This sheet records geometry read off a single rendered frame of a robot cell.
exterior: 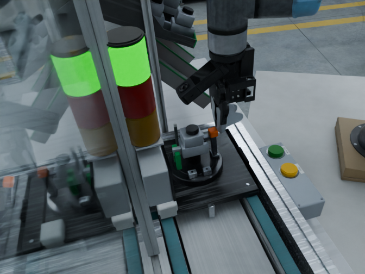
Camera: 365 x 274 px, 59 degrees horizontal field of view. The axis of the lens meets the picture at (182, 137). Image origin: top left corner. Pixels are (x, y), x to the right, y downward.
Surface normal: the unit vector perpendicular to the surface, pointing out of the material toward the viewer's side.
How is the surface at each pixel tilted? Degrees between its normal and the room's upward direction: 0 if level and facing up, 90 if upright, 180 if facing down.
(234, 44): 90
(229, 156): 0
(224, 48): 90
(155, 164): 0
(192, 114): 0
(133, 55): 90
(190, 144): 90
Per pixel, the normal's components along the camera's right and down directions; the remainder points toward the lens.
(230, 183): -0.08, -0.75
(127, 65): 0.15, 0.64
